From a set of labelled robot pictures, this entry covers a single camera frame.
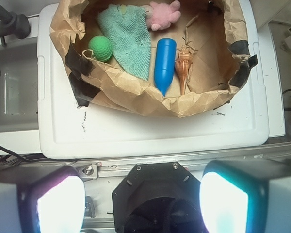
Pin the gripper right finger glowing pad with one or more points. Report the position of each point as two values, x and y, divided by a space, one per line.
246 196

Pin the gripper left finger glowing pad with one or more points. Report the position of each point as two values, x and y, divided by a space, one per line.
41 199

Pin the striped brown spiral shell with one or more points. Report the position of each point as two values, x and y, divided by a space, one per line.
182 66

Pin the white plastic bin lid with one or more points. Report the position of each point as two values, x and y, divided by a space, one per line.
69 131

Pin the clear plastic container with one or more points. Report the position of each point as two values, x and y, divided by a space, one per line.
18 87

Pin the green dimpled ball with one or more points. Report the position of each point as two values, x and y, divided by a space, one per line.
101 47

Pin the blue plastic bullet-shaped object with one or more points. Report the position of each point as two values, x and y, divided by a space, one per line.
164 64

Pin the crumpled brown paper bag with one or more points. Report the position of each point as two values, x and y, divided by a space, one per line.
214 31

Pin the black clamp knob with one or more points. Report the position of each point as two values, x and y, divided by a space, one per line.
13 24

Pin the teal terry cloth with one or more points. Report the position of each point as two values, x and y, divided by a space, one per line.
125 27

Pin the pink plush toy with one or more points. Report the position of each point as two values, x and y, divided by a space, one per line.
160 16

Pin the grey aluminium frame rail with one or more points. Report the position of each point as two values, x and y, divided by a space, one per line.
117 167

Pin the black octagonal mount plate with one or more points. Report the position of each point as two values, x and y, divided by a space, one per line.
158 198

